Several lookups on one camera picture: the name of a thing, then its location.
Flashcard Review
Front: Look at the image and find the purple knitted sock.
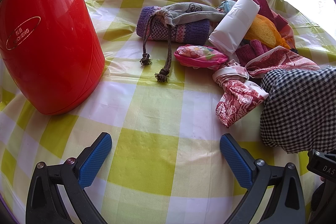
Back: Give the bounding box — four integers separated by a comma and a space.
136, 6, 210, 46

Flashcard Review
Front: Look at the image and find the black white checkered cloth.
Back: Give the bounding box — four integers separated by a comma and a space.
260, 67, 335, 153

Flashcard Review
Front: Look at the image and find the red white patterned cloth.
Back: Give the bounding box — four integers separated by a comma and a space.
213, 46, 320, 128

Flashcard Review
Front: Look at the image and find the yellow checkered plastic tablecloth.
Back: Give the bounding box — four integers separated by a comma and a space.
0, 0, 336, 224

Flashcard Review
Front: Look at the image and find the magenta fuzzy glove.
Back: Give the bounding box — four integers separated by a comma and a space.
235, 40, 269, 67

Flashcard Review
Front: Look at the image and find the pink floral pouch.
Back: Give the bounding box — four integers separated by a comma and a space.
174, 44, 228, 71

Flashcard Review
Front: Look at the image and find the orange mesh sponge bag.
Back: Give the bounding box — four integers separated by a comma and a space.
244, 14, 290, 50

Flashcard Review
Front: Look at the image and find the red thermos flask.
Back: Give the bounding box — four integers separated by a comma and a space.
1, 0, 105, 115

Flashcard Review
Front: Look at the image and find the dark red cloth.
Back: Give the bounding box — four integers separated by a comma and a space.
253, 0, 288, 31

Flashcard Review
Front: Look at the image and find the light blue cloth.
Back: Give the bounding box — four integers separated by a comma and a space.
216, 0, 236, 14

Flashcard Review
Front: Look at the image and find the grey drawstring pouch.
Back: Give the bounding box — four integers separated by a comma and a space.
139, 2, 225, 83

